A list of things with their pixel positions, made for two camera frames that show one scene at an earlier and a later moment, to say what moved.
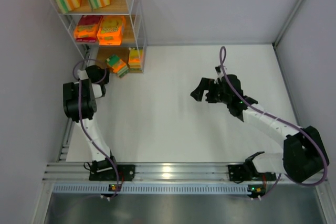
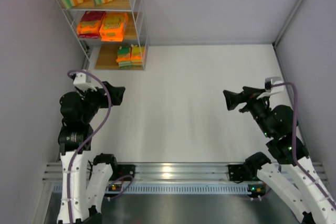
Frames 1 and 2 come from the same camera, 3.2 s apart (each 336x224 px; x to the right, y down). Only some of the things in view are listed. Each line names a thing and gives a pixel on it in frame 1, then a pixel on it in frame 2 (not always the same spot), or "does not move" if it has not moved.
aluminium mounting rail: (186, 171) does not move
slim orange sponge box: (117, 65) to (124, 56)
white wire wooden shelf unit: (103, 10) does not move
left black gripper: (98, 73) to (105, 95)
